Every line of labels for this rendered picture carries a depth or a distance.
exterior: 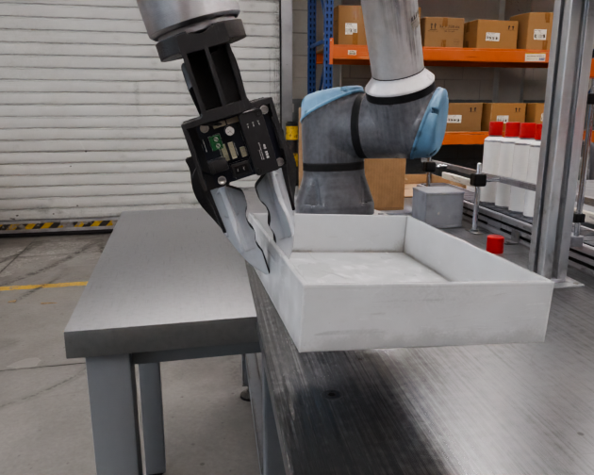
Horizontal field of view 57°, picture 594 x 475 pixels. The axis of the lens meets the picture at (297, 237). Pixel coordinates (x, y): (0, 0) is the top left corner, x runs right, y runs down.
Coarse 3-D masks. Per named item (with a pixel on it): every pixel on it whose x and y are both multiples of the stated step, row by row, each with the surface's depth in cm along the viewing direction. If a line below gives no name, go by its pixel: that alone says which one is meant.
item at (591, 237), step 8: (424, 184) 176; (432, 184) 176; (440, 184) 176; (448, 184) 176; (472, 192) 158; (472, 200) 146; (488, 208) 134; (496, 208) 133; (512, 216) 124; (520, 216) 124; (584, 232) 108; (592, 232) 108; (584, 240) 101; (592, 240) 101
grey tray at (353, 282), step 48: (336, 240) 66; (384, 240) 68; (432, 240) 61; (288, 288) 43; (336, 288) 38; (384, 288) 39; (432, 288) 40; (480, 288) 41; (528, 288) 42; (336, 336) 39; (384, 336) 40; (432, 336) 41; (480, 336) 42; (528, 336) 43
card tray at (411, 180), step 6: (408, 174) 210; (414, 174) 211; (420, 174) 211; (426, 174) 211; (432, 174) 211; (408, 180) 211; (414, 180) 211; (420, 180) 211; (432, 180) 211; (438, 180) 205; (444, 180) 200; (408, 186) 205; (414, 186) 205; (462, 186) 186; (408, 192) 189
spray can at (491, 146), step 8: (496, 128) 135; (496, 136) 136; (488, 144) 136; (496, 144) 135; (488, 152) 136; (496, 152) 136; (488, 160) 137; (496, 160) 136; (488, 168) 137; (496, 168) 136; (488, 184) 138; (496, 184) 137; (480, 192) 141; (488, 192) 138; (480, 200) 141; (488, 200) 139
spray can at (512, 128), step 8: (512, 128) 129; (504, 136) 131; (512, 136) 129; (504, 144) 130; (512, 144) 129; (504, 152) 130; (512, 152) 129; (504, 160) 131; (512, 160) 130; (504, 168) 131; (504, 184) 132; (496, 192) 134; (504, 192) 132; (496, 200) 134; (504, 200) 132; (504, 208) 133
